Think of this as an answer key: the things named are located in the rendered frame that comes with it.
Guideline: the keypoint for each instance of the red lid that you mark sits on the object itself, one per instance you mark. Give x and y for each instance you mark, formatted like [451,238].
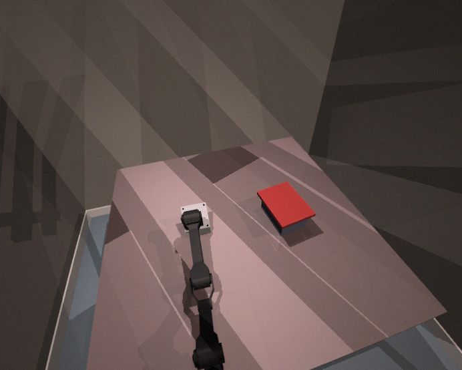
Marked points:
[285,204]

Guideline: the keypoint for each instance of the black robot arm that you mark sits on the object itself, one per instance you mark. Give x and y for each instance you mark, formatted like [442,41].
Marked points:
[208,354]

